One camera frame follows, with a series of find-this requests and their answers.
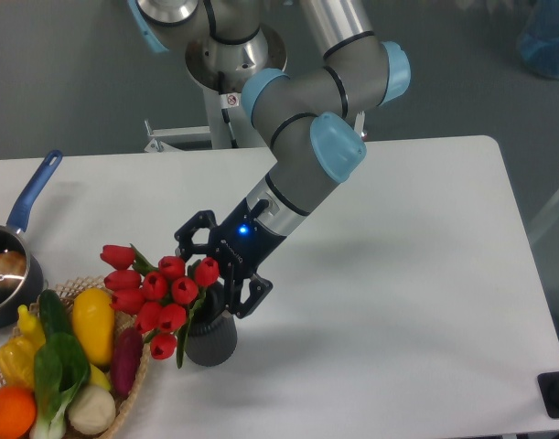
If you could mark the dark grey ribbed vase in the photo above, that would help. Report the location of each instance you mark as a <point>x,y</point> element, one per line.
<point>212,337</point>

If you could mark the red tulip bouquet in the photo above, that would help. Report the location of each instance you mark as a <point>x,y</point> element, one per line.
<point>164,299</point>

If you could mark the yellow bell pepper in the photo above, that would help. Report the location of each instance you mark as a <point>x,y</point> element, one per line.
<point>17,362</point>

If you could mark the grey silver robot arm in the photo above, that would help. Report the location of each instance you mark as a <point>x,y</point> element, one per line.
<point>305,122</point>

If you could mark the black device at table edge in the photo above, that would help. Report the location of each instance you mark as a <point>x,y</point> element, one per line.
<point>549,387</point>

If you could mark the dark green cucumber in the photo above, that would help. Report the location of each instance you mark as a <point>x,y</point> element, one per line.
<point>53,315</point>

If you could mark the green bok choy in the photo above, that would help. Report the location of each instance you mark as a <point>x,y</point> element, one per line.
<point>60,370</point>

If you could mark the beige garlic bulb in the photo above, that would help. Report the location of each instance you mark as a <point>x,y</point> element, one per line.
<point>93,410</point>

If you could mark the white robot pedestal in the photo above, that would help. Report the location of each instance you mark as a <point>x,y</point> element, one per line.
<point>228,127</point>

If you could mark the orange fruit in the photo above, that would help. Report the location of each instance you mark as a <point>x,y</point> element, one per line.
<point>17,411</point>

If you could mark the yellow squash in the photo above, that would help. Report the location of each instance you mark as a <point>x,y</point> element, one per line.
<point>93,322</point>

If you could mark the round brown bread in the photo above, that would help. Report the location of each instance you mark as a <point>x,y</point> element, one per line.
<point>13,266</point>

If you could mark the blue translucent container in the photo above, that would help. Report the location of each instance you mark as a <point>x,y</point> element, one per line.
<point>538,43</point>

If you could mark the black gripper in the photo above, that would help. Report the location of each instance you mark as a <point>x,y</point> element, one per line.
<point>239,245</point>

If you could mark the purple eggplant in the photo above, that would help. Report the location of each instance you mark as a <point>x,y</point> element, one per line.
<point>126,360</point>

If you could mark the blue handled saucepan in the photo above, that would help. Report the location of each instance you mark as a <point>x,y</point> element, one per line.
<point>11,239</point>

